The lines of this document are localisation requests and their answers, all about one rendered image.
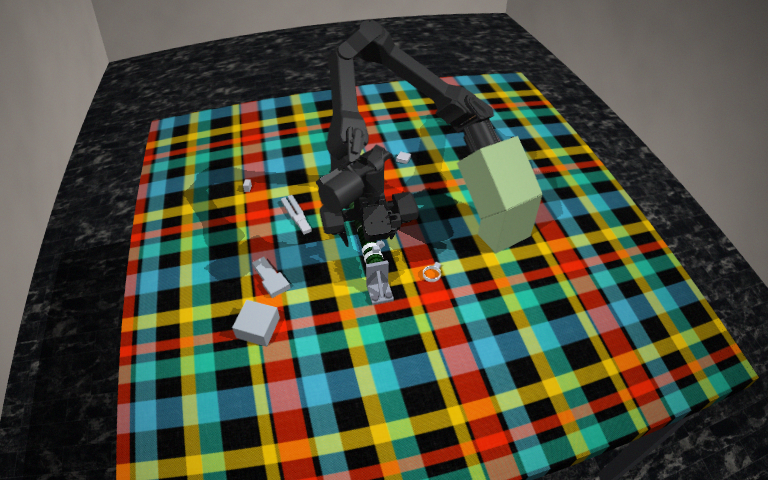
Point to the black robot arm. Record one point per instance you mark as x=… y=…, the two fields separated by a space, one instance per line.
x=348 y=135

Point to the white clamp band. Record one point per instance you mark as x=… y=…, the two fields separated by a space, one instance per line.
x=375 y=250
x=435 y=267
x=380 y=243

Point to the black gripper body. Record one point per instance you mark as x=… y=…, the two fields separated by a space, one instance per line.
x=402 y=203

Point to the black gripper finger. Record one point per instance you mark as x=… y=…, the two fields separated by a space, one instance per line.
x=392 y=235
x=343 y=235

